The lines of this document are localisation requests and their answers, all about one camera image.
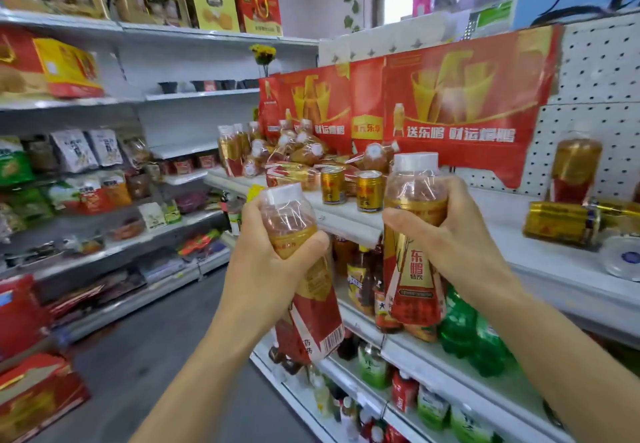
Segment person's right hand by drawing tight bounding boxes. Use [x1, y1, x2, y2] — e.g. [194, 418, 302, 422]
[382, 175, 522, 314]

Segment person's left hand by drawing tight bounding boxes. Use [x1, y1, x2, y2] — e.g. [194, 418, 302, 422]
[219, 196, 331, 331]

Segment amber drink bottle red label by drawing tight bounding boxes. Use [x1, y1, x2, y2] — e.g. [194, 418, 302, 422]
[549, 131, 604, 204]
[382, 152, 450, 329]
[259, 182, 346, 365]

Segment person's right forearm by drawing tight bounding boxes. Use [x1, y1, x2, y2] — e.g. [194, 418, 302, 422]
[475, 282, 640, 443]

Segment person's left forearm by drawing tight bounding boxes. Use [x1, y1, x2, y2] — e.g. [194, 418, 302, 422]
[129, 304, 288, 443]

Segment gold drink can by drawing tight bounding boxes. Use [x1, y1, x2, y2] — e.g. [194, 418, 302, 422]
[356, 170, 385, 213]
[321, 166, 346, 205]

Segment row of dark tea bottles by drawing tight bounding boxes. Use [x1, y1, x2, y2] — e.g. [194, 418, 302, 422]
[332, 235, 404, 334]

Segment group of amber drink bottles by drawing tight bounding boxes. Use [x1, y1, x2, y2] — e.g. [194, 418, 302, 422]
[217, 118, 401, 179]

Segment group of green soda bottles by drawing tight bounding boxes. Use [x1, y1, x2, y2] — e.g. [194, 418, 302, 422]
[438, 285, 513, 379]

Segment narrow red banner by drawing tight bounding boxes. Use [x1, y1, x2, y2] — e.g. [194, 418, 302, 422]
[349, 57, 386, 154]

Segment large red gold banner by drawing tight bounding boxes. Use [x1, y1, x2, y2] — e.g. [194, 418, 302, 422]
[382, 24, 564, 189]

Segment white drinks shelf unit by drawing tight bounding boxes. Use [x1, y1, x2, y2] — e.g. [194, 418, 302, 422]
[204, 166, 640, 443]

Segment row of mixed drink bottles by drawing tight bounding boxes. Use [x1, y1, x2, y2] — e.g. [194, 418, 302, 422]
[268, 329, 506, 443]

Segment medium red gold banner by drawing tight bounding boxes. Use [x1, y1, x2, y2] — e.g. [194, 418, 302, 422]
[258, 64, 353, 156]

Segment row of white tissue packs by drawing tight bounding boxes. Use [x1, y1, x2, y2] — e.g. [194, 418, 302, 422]
[318, 9, 472, 66]

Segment row of black pots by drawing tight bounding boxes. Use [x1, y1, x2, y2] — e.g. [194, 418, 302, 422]
[158, 78, 260, 94]

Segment yellow artificial flowers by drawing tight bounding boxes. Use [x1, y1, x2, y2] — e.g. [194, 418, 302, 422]
[249, 43, 277, 78]

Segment clear round lidded container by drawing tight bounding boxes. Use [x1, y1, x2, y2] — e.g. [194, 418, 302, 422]
[599, 235, 640, 283]

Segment green white box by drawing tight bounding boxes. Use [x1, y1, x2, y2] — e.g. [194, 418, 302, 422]
[472, 0, 516, 39]

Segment window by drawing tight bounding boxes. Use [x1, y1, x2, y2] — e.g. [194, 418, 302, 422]
[372, 0, 419, 28]

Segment shelves of snack packets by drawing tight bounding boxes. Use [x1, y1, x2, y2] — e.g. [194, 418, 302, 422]
[0, 127, 232, 271]

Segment white pegboard panel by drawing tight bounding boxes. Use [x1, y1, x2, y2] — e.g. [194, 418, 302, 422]
[452, 13, 640, 200]

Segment white snack shelf unit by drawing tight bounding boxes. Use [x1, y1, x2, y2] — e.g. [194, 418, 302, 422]
[0, 7, 321, 346]

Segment yellow red gift box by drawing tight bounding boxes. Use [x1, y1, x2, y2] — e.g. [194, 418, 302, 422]
[32, 37, 106, 99]

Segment red gold gift carton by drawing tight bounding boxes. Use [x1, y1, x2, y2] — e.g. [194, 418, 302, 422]
[0, 353, 92, 443]

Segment red beige gift box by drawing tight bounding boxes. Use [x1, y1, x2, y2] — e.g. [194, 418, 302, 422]
[0, 29, 51, 101]

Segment red gift box with handle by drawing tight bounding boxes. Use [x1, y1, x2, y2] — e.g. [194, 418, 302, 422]
[234, 0, 284, 37]

